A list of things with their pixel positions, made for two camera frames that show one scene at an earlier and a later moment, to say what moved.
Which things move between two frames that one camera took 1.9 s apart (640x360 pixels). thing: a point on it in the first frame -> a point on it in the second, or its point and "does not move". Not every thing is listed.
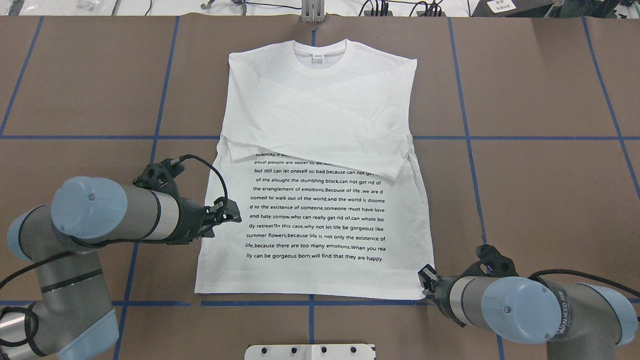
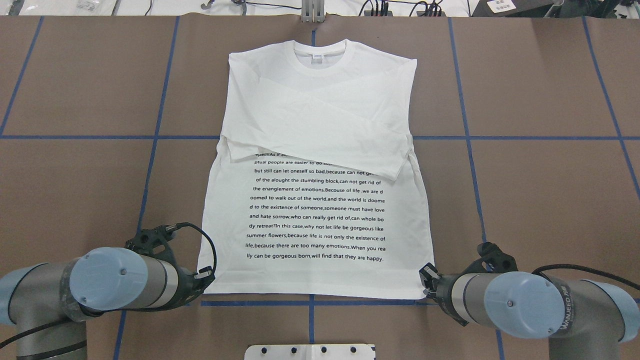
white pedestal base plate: [310, 352] does not move
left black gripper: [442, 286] does not move
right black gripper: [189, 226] -> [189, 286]
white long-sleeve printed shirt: [314, 156] does not move
